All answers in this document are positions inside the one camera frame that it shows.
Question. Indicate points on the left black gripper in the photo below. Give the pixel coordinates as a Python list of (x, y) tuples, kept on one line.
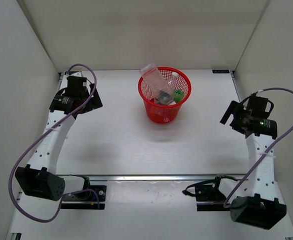
[(94, 103)]

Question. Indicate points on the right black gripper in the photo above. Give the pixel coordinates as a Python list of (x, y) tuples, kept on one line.
[(237, 109)]

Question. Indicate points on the green plastic bottle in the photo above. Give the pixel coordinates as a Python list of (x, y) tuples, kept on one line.
[(178, 95)]

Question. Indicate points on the green label clear bottle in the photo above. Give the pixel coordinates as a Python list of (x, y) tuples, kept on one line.
[(173, 79)]

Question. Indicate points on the large square clear bottle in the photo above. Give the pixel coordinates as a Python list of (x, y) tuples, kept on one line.
[(160, 87)]

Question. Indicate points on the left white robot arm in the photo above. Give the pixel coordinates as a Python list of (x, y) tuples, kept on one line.
[(38, 178)]

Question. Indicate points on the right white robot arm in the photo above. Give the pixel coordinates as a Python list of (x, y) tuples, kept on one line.
[(255, 202)]

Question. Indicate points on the red plastic mesh bin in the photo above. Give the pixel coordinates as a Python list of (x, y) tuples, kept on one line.
[(163, 114)]

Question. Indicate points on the left dark table label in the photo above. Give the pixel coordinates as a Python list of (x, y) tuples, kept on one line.
[(75, 74)]

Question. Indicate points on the dark table label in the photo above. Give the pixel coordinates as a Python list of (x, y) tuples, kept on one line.
[(75, 74), (220, 71)]

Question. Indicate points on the right dark table label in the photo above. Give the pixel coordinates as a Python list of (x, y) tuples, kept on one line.
[(220, 71)]

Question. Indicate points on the aluminium table edge rail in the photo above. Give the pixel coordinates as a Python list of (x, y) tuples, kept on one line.
[(152, 178)]

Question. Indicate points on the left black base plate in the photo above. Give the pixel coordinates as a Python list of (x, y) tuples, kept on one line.
[(86, 200)]

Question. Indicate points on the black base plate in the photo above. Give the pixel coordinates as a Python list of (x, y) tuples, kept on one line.
[(86, 200), (208, 197)]

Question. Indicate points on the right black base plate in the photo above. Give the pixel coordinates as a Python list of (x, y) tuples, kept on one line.
[(208, 197)]

